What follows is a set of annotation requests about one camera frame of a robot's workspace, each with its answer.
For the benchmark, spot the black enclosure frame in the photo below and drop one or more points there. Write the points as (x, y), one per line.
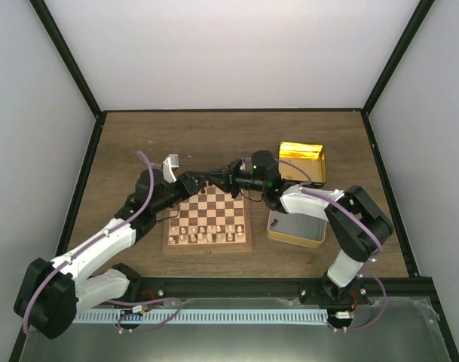
(415, 284)

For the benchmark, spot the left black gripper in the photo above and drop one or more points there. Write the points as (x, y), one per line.
(189, 186)

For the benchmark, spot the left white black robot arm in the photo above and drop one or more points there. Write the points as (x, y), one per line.
(131, 223)

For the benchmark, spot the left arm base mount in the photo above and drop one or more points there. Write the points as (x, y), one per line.
(139, 291)

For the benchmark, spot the black aluminium front rail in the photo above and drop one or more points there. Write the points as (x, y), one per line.
(233, 288)

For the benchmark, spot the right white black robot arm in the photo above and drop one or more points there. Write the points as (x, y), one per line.
(359, 224)

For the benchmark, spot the gold tin box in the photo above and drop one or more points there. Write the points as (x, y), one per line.
(297, 229)

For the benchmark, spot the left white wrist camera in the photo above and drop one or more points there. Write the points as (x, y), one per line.
(169, 166)

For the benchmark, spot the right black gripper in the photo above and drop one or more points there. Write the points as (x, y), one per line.
(227, 175)

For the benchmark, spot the row of white chess pieces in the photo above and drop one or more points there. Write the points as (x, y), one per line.
(208, 234)

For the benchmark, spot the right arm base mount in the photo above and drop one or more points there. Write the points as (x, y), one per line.
(325, 294)

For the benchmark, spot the gold tin lid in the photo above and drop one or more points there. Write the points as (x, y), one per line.
(311, 158)

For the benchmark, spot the light blue slotted cable duct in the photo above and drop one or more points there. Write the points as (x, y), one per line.
(207, 316)

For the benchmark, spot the wooden chess board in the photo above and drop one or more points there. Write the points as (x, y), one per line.
(210, 206)

